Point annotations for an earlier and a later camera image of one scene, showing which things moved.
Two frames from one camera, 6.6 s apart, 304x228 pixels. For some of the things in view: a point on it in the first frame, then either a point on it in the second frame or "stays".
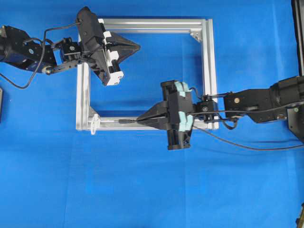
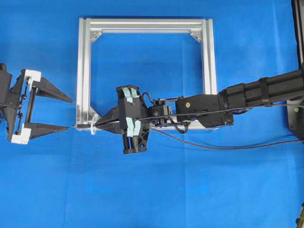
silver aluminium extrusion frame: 201,29 stays
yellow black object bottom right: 299,221 stays
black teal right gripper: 174,104 → 133,121
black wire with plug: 132,120 → 91,126
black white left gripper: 94,45 → 15,102
